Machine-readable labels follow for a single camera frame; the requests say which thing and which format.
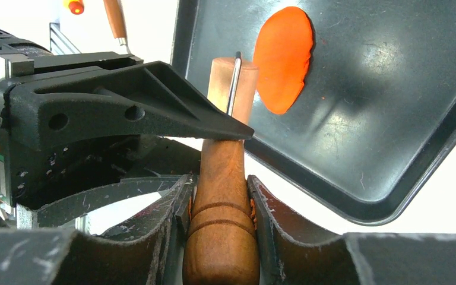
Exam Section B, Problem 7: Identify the wooden dough roller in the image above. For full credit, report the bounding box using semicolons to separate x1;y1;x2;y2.
182;52;260;284

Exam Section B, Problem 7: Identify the wooden handled metal scraper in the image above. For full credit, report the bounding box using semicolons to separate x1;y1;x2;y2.
103;0;131;53

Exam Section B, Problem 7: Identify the yellow toy car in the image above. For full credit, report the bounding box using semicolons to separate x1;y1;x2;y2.
62;0;85;15

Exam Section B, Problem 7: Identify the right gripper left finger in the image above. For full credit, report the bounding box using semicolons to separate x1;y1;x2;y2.
0;175;194;284

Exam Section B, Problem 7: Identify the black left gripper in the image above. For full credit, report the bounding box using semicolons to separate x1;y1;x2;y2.
0;51;254;209

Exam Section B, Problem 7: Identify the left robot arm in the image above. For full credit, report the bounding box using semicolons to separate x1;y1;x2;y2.
0;29;254;209

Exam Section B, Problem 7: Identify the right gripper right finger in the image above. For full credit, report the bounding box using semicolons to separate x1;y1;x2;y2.
247;175;456;284

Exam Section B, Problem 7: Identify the orange-red dough piece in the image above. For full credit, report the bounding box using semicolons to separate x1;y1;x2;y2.
253;7;314;115

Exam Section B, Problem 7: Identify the black baking tray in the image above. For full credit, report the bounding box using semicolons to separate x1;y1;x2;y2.
172;1;456;226

